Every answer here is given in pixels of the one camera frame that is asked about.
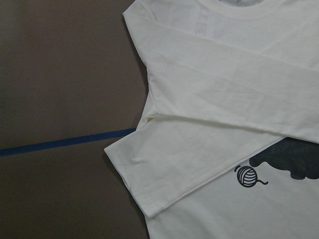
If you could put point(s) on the cream long-sleeve cat shirt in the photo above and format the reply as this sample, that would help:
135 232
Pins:
228 143

